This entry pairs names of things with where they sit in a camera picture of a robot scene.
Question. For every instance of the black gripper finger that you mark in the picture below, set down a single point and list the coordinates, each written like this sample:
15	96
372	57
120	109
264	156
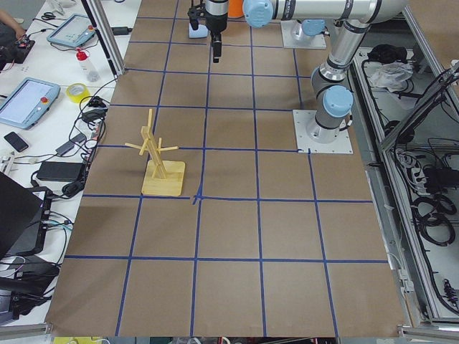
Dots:
216	43
195	14

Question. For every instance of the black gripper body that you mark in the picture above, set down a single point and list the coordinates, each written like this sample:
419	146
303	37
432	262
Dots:
216	22

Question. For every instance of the light blue plastic cup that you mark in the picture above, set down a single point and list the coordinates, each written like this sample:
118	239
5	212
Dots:
200	33

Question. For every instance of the wooden cup tree stand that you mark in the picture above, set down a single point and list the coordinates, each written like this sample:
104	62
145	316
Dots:
162	177

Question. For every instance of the orange can with silver lid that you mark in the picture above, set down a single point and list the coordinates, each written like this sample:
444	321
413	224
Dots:
235	10

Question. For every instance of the right side black adapter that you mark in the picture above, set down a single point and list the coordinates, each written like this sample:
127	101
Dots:
121	31

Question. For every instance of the red capped squeeze bottle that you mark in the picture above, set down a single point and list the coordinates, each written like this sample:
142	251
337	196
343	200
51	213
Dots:
87	66

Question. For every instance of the far teach pendant tablet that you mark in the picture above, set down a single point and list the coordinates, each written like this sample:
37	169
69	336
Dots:
74	32

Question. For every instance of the teach pendant tablet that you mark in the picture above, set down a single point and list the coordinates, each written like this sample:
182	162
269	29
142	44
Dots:
74	32
28	102

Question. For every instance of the yellow tape roll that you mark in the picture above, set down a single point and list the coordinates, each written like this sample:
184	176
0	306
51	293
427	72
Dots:
77	92

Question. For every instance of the black scissors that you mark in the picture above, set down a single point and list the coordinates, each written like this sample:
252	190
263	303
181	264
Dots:
48	16

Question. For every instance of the crumpled white cloth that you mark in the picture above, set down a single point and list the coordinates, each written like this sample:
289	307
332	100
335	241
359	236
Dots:
393	76

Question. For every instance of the small black adapter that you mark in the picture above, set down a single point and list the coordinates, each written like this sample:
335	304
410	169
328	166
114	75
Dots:
70	144

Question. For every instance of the near teach pendant tablet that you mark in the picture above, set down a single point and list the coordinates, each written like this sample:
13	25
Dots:
28	102

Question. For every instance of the black power adapter brick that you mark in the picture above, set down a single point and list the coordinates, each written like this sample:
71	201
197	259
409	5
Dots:
60	171

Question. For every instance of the black smartphone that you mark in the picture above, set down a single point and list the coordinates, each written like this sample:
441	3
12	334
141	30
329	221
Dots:
16	142

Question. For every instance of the black laptop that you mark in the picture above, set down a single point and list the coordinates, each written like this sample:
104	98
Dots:
24	212

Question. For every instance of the aluminium frame post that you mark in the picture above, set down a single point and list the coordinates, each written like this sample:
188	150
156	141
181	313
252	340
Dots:
98	18

